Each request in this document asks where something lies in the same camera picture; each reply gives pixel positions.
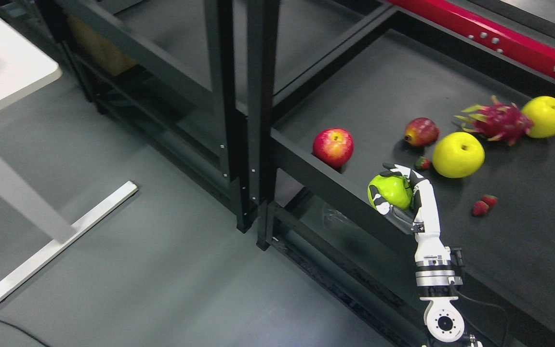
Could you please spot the red metal beam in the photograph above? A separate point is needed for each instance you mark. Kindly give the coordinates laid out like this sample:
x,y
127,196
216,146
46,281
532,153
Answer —
x,y
526,50

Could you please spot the green apple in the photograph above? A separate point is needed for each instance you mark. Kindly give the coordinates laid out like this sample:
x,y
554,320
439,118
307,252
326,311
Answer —
x,y
395,189

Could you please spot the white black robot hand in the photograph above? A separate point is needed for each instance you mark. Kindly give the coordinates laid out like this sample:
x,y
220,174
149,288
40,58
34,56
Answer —
x,y
425,223

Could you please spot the yellow apple near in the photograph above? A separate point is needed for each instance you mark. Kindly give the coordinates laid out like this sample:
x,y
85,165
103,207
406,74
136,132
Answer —
x,y
458,155

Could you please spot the yellow apple far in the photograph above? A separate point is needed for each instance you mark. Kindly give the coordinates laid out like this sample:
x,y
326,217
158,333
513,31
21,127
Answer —
x,y
541,111

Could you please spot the red apple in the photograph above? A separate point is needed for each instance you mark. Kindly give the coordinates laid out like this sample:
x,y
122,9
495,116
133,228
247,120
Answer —
x,y
333,146

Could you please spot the small red mango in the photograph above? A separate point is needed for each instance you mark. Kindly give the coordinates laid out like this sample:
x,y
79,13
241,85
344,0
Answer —
x,y
421,132

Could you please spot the strawberry near apple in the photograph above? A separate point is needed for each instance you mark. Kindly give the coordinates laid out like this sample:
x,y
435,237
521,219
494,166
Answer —
x,y
423,163

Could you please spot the pink dragon fruit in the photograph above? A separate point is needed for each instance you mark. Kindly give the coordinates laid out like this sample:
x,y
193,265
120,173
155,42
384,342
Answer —
x,y
496,122

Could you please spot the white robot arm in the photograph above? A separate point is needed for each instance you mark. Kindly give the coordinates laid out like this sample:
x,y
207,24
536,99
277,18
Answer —
x,y
438,281

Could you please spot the yellow apple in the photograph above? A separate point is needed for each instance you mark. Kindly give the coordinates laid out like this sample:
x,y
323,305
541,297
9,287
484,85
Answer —
x,y
458,155
541,111

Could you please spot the strawberry of pair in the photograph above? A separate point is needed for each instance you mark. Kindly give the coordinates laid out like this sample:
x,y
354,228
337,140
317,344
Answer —
x,y
480,208
490,200

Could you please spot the strawberry left of pair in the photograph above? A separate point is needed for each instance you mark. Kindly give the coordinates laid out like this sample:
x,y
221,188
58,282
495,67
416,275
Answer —
x,y
480,208

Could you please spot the strawberry right of pair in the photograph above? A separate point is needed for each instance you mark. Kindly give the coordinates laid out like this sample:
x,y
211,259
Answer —
x,y
490,200

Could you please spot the black metal shelf rack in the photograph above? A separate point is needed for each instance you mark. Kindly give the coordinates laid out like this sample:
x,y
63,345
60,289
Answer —
x,y
236,91

